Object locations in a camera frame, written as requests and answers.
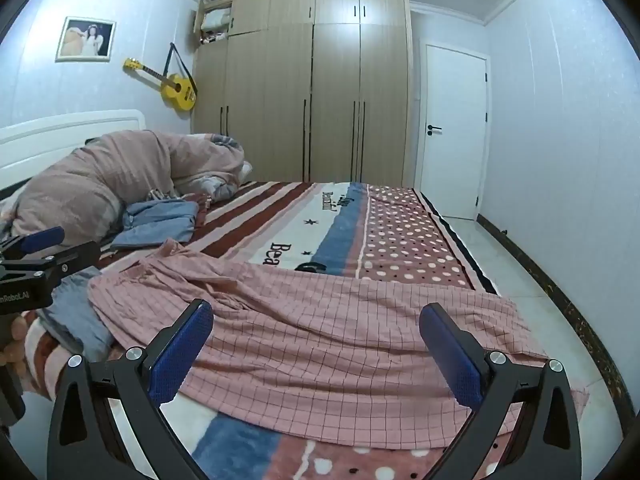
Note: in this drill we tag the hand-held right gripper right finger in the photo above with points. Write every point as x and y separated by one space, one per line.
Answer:
450 360

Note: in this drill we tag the wooden wardrobe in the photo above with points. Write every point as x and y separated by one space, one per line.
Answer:
300 85

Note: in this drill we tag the yellow guitar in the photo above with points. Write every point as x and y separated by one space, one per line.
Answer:
177 91

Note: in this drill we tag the grey plaid cloth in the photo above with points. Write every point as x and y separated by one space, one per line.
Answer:
159 193

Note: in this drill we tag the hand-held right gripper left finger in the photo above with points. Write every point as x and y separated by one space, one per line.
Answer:
184 355

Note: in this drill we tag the pink checked pants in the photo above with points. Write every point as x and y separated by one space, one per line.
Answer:
320 330

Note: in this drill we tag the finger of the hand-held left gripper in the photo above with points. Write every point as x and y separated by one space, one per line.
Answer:
75 260
45 239

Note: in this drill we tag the white bed headboard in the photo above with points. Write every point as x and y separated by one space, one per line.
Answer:
60 132

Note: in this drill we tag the folded bedding in wardrobe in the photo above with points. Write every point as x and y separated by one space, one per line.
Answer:
216 24

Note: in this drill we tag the white door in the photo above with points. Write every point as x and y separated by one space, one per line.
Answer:
452 130

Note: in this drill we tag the grey-blue garment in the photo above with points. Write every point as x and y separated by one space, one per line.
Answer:
75 315

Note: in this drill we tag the person's left hand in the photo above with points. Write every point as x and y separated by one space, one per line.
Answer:
15 355

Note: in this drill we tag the pink duvet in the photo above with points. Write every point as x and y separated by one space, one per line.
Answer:
100 180

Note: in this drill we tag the blue folded clothes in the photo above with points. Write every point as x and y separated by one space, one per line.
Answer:
155 222

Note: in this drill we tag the framed wall poster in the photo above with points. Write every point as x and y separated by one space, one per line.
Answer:
86 39

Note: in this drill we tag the striped dotted printed blanket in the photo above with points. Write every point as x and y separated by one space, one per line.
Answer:
400 230

